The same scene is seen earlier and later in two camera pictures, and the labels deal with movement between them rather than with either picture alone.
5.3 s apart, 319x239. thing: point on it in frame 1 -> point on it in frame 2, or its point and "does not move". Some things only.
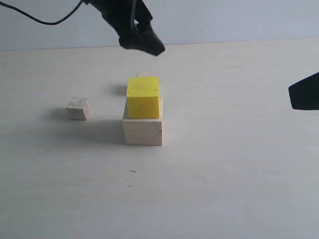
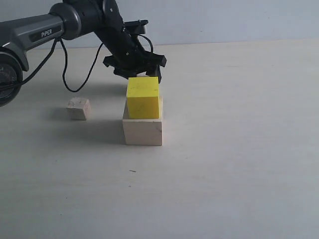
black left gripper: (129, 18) -> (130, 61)
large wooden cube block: (143, 131) does not move
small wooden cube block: (79, 108) does not move
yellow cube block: (143, 97) does not move
